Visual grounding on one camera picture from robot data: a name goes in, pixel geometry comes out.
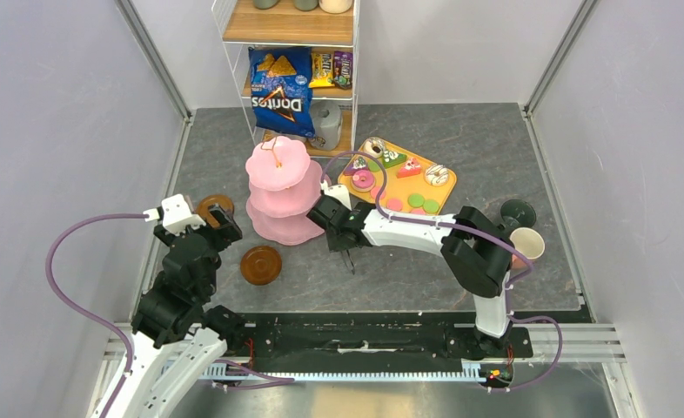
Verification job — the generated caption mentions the metal serving tongs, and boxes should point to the metal serving tongs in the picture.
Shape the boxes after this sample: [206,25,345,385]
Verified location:
[340,250,356,275]

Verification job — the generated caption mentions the purple cake slice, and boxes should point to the purple cake slice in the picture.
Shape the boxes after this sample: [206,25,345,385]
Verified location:
[343,156,368,177]

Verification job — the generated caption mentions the green cake slice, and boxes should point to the green cake slice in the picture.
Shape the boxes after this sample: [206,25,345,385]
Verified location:
[381,149,407,169]

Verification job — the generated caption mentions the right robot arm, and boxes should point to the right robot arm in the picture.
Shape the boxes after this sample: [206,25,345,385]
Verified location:
[306,194,533,356]

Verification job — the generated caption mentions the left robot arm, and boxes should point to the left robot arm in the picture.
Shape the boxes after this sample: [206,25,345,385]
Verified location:
[93,195,246,417]

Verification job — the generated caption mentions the pink sandwich cookie far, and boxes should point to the pink sandwich cookie far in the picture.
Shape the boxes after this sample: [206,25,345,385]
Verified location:
[369,186,386,201]

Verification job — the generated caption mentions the pink frosted donut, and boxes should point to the pink frosted donut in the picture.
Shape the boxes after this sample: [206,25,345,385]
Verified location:
[351,169,376,192]

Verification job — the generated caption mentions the pink sandwich cookie middle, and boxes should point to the pink sandwich cookie middle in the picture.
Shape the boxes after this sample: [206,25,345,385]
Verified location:
[386,198,404,212]

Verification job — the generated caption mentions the brown round coaster far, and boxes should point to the brown round coaster far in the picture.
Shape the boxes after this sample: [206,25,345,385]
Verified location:
[197,194,235,229]

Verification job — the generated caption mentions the brown round coaster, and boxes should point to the brown round coaster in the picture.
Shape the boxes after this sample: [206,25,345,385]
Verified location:
[197,194,235,229]
[240,246,282,286]

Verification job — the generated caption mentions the brown round coaster near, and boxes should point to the brown round coaster near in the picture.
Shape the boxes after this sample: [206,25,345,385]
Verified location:
[240,246,282,286]

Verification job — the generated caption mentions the pink three-tier cake stand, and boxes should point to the pink three-tier cake stand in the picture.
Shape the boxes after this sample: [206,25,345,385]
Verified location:
[245,136,325,246]

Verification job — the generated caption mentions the green sandwich cookie left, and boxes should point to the green sandwich cookie left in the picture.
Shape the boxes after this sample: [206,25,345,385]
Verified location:
[407,193,426,208]

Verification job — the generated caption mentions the green sandwich cookie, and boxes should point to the green sandwich cookie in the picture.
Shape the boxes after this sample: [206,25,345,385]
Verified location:
[421,199,440,214]
[407,193,426,208]

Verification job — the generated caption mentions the yellow serving tray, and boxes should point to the yellow serving tray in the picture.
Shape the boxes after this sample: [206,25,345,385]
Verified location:
[338,139,457,214]

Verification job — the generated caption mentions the chocolate white donut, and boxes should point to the chocolate white donut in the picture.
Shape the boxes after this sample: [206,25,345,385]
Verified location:
[363,137,386,158]

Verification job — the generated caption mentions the green sandwich cookie right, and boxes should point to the green sandwich cookie right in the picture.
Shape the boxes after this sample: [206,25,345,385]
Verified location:
[421,199,440,214]

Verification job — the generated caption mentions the red strawberry cake slice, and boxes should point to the red strawberry cake slice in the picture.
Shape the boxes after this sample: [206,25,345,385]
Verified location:
[396,158,422,179]

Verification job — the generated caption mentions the white striped donut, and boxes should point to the white striped donut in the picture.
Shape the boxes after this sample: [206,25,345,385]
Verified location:
[424,164,450,187]

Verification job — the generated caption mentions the grey ceramic mug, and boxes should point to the grey ceramic mug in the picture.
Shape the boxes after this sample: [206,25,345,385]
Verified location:
[310,100,343,151]

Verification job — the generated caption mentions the blue Doritos chip bag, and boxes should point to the blue Doritos chip bag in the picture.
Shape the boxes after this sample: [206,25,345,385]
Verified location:
[248,46,315,138]

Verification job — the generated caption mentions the yellow M&M candy bag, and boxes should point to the yellow M&M candy bag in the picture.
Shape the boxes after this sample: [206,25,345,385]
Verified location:
[309,52,334,89]

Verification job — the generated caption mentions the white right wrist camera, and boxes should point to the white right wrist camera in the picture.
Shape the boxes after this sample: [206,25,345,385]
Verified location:
[320,180,352,210]

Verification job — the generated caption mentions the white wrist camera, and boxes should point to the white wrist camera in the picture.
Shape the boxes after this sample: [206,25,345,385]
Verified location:
[320,180,352,210]
[143,193,207,236]

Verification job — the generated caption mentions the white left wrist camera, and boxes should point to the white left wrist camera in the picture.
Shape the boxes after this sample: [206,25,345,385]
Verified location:
[143,193,207,236]

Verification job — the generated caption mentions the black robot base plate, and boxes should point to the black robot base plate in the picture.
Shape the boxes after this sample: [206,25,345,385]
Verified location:
[225,312,534,374]

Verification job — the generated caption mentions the white cable track rail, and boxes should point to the white cable track rail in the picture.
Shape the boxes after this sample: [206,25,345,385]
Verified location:
[203,358,493,383]

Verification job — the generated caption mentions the white wire wooden shelf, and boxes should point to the white wire wooden shelf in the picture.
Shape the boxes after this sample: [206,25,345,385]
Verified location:
[211,1,360,158]

